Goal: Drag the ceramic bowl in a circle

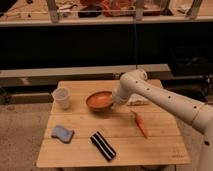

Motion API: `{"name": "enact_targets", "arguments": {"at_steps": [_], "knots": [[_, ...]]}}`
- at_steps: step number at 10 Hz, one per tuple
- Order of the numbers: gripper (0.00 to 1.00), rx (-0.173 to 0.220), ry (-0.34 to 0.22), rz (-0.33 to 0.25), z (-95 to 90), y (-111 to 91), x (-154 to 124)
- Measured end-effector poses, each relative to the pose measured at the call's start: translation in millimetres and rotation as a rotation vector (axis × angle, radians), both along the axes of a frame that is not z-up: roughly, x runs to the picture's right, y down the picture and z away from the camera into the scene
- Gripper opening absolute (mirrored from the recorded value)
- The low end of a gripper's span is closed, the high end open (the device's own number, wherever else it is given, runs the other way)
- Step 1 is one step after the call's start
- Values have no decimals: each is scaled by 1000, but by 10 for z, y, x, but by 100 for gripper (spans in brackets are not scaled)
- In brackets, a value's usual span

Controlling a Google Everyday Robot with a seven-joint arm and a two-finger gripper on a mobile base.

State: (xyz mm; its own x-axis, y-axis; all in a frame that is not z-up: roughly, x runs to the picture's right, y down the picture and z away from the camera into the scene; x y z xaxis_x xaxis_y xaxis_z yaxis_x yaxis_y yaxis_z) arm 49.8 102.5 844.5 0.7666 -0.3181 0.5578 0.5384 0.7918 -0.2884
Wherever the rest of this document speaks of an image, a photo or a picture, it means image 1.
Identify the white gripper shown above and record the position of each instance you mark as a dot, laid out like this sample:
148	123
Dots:
119	98

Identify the orange ceramic bowl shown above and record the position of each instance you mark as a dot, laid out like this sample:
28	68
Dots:
99	101

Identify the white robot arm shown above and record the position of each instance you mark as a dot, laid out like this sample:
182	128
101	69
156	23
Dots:
198	115

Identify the orange toy carrot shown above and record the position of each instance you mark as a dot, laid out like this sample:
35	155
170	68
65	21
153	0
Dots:
140	123

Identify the wooden folding table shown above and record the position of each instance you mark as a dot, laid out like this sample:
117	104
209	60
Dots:
164	145

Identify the black white striped cloth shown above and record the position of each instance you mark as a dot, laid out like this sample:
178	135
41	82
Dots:
103	146

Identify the blue sponge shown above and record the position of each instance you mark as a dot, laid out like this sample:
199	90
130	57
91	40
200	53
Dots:
63	134

